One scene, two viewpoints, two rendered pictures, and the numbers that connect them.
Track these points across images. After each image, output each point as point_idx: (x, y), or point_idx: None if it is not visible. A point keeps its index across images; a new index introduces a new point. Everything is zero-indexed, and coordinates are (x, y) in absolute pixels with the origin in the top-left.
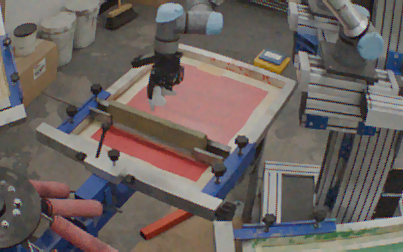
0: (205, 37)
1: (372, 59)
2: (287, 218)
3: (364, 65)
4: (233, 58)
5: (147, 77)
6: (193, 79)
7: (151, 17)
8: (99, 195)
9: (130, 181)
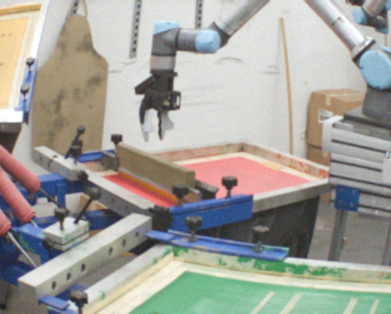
0: (366, 235)
1: (379, 86)
2: None
3: None
4: (381, 253)
5: (196, 159)
6: (245, 168)
7: (325, 214)
8: (50, 186)
9: (80, 176)
